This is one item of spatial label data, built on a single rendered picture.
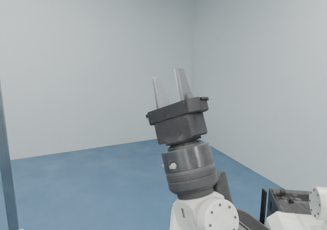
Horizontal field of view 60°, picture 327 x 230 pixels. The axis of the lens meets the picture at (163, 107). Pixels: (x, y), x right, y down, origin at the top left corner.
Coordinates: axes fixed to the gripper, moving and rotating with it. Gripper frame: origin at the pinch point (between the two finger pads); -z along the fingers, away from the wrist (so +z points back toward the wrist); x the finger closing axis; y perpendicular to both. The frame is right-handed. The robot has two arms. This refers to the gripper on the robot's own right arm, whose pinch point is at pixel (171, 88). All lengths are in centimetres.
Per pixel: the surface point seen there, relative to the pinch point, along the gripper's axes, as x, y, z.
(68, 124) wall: -354, -201, -52
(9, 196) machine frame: -179, -37, 20
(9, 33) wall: -333, -125, -180
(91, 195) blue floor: -249, -147, 47
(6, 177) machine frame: -174, -35, 8
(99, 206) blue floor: -227, -138, 57
